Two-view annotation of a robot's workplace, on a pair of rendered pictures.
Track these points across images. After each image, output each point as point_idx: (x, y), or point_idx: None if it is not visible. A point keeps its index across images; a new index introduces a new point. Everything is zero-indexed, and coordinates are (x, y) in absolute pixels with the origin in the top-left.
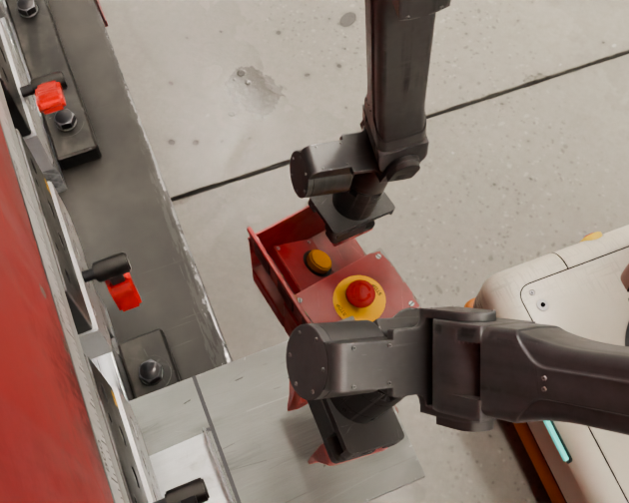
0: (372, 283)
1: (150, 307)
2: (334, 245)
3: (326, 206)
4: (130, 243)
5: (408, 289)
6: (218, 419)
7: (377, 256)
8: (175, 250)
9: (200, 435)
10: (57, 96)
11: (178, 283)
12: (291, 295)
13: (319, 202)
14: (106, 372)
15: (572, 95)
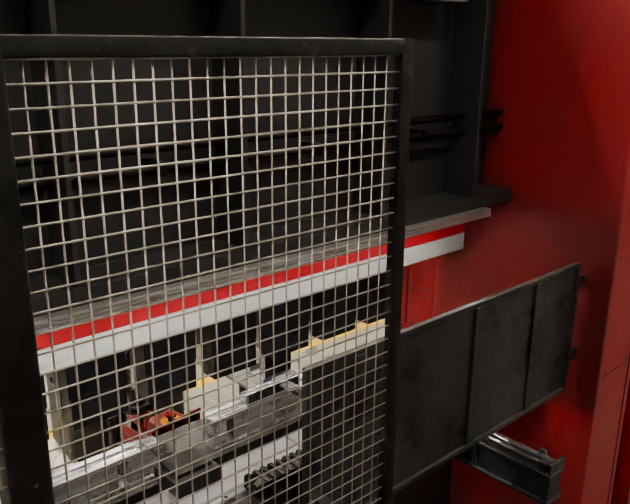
0: (163, 418)
1: (199, 433)
2: (147, 429)
3: (142, 405)
4: (171, 444)
5: (163, 411)
6: (244, 372)
7: (150, 419)
8: (171, 433)
9: (251, 372)
10: None
11: (186, 429)
12: (180, 417)
13: (141, 406)
14: (236, 402)
15: None
